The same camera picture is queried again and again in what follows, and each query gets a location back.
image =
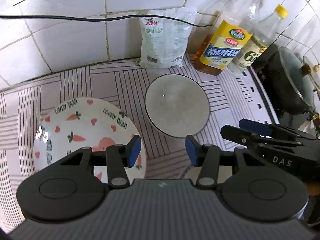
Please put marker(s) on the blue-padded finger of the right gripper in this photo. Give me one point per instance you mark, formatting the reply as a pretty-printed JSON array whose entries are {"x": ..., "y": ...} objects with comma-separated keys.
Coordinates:
[{"x": 275, "y": 131}]

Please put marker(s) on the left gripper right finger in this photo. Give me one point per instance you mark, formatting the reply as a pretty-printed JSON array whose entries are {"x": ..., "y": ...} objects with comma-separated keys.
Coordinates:
[{"x": 205, "y": 156}]

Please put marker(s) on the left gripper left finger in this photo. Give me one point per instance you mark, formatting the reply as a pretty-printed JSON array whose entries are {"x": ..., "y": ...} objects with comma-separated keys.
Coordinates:
[{"x": 118, "y": 157}]

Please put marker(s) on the pink carrot pattern plate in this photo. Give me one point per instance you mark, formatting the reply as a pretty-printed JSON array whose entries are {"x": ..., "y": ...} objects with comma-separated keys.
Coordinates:
[{"x": 78, "y": 123}]

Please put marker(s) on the grey bowl black rim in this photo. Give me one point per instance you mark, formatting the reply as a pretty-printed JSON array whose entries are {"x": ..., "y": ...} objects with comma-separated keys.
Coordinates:
[{"x": 176, "y": 105}]

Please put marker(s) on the striped white tablecloth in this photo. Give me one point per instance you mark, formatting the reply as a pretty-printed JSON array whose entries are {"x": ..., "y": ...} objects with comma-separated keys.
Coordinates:
[{"x": 124, "y": 84}]

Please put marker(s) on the dark cooking pot with lid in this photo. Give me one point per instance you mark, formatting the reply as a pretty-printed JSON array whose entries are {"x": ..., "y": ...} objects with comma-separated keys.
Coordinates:
[{"x": 288, "y": 87}]

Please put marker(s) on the clear vinegar bottle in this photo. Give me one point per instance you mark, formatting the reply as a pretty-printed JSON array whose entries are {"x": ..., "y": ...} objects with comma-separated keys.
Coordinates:
[{"x": 263, "y": 36}]

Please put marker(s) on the yellow label cooking wine bottle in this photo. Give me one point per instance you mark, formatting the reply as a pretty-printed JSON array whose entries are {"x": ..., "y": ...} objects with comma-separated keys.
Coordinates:
[{"x": 230, "y": 32}]

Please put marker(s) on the white salt bag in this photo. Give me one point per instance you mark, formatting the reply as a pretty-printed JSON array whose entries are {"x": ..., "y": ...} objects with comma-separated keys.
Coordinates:
[{"x": 165, "y": 36}]

